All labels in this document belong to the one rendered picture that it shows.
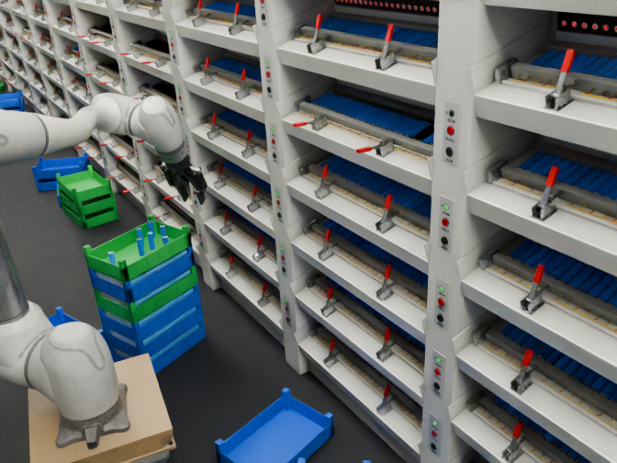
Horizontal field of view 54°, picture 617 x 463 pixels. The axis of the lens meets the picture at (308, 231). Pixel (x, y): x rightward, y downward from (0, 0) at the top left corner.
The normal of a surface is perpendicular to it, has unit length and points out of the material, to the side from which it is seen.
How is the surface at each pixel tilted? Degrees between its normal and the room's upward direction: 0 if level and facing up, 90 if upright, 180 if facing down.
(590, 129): 106
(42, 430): 1
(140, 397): 1
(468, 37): 90
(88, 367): 76
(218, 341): 0
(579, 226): 16
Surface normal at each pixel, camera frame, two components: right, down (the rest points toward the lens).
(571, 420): -0.28, -0.78
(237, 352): -0.05, -0.89
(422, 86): -0.79, 0.52
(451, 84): -0.83, 0.29
